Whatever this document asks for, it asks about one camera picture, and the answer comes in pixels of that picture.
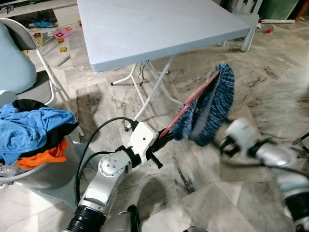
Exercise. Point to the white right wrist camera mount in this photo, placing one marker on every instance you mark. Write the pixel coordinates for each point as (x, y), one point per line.
(241, 133)

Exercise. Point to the silver robot right leg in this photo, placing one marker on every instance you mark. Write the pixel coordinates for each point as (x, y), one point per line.
(195, 229)

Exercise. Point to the white frame folding chair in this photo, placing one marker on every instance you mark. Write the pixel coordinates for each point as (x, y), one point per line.
(21, 34)

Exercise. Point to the pale blue folding table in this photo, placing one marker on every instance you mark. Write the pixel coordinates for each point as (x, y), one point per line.
(154, 29)

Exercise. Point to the pink toy tile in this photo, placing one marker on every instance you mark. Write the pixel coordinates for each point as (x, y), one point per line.
(63, 34)

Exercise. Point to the blue plaid shirt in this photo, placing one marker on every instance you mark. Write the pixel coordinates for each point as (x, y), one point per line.
(212, 106)

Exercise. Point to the pale blue cushion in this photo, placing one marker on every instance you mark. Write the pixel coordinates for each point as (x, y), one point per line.
(12, 63)

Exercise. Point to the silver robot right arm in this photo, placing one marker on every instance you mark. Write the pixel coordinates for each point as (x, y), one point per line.
(285, 169)

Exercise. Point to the silver robot left leg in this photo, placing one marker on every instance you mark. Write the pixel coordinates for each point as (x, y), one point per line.
(120, 220)

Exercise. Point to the pale blue child chair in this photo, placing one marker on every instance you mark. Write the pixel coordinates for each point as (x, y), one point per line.
(248, 21)
(53, 198)

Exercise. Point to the grey laundry basket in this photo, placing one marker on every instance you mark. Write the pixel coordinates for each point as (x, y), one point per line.
(48, 176)

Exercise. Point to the small red ball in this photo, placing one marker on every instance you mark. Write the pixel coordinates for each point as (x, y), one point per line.
(267, 30)

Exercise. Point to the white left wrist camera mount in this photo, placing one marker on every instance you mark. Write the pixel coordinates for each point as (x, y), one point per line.
(142, 137)

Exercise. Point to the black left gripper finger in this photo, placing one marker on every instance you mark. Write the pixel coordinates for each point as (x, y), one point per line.
(166, 136)
(157, 161)

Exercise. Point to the white tube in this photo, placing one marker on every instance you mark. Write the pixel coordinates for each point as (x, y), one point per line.
(277, 21)

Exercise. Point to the orange cloth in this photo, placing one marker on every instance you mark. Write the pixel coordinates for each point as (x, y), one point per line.
(43, 158)

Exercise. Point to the blue t-shirt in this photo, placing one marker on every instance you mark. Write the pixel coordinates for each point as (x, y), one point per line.
(34, 128)

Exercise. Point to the black cloth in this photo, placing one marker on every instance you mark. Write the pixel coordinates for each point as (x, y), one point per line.
(53, 140)

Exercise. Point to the pink plastic hanger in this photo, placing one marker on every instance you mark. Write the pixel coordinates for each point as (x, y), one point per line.
(190, 102)

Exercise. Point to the silver robot leg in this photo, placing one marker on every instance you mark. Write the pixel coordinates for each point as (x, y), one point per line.
(195, 229)
(120, 220)

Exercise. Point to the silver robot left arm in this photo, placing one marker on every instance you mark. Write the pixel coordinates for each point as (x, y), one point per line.
(108, 169)

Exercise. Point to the green bin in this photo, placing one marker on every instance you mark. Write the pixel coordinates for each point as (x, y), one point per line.
(280, 7)

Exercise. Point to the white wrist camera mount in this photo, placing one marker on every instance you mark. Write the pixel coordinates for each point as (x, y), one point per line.
(142, 137)
(241, 133)

